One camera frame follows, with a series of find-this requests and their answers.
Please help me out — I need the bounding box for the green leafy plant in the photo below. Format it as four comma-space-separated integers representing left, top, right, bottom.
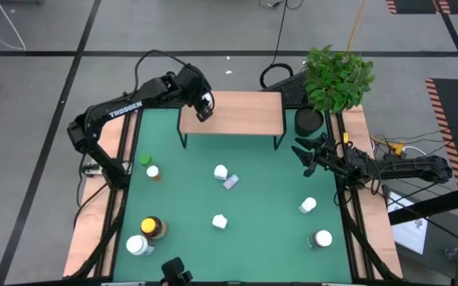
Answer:
302, 44, 376, 115

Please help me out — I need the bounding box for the black beam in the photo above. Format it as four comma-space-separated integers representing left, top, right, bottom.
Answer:
387, 182, 458, 226

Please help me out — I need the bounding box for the black device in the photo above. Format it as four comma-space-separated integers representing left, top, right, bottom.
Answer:
160, 257, 194, 286

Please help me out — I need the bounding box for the clear jar white lid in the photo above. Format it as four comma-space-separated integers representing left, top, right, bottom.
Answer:
306, 229, 333, 249

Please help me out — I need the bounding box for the black coiled floor cable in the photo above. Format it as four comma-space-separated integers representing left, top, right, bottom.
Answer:
258, 0, 295, 89

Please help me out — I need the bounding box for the yellow floor cable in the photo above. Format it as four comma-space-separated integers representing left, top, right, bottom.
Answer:
346, 0, 369, 52

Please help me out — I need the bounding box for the thin black floor cable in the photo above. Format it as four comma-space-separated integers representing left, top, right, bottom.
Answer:
258, 0, 305, 11

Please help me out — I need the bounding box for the small white cap bottle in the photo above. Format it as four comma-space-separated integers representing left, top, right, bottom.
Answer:
200, 91, 215, 110

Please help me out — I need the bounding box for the white paper sheet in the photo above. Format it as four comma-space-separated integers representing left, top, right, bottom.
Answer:
386, 191, 429, 255

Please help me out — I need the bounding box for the large white bottle fruit label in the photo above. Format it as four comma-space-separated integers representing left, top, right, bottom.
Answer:
125, 234, 155, 257

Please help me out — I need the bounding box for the brown bottle yellow cap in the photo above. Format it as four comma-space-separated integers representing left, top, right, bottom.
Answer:
140, 216, 169, 241

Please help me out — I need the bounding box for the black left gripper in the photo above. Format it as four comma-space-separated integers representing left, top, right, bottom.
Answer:
177, 64, 215, 123

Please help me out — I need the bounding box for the white Melatonin bottle blue label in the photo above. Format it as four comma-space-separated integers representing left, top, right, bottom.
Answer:
212, 214, 229, 230

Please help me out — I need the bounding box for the yellow power plug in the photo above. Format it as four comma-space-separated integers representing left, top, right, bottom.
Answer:
370, 134, 407, 157

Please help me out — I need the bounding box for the white floor cable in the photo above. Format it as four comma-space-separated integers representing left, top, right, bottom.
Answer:
0, 0, 27, 52

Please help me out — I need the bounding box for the black plant pot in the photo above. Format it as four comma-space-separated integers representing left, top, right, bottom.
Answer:
293, 106, 325, 138

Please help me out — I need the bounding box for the green table mat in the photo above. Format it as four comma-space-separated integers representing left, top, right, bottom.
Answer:
111, 106, 353, 284

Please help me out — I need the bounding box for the slim white bottle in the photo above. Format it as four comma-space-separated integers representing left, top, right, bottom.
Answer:
298, 196, 318, 215

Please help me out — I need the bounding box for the wooden shelf black metal frame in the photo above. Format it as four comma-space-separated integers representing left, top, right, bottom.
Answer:
176, 90, 288, 151

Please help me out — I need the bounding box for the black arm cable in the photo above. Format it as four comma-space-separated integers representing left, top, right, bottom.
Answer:
133, 49, 192, 96

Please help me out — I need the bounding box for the white bottle square body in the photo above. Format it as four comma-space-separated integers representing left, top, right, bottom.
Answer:
213, 164, 229, 181

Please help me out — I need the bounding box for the long black cable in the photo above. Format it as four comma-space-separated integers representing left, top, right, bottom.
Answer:
371, 118, 458, 145

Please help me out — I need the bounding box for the black aluminium frame rail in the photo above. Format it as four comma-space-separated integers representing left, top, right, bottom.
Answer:
68, 110, 142, 279
326, 110, 404, 281

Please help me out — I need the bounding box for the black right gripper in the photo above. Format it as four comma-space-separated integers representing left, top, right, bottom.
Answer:
291, 133, 351, 179

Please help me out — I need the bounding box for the black perforated panel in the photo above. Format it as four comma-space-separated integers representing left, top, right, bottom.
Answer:
260, 70, 313, 109

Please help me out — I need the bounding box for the orange bottle white cap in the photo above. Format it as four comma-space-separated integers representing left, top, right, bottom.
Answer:
146, 164, 162, 183

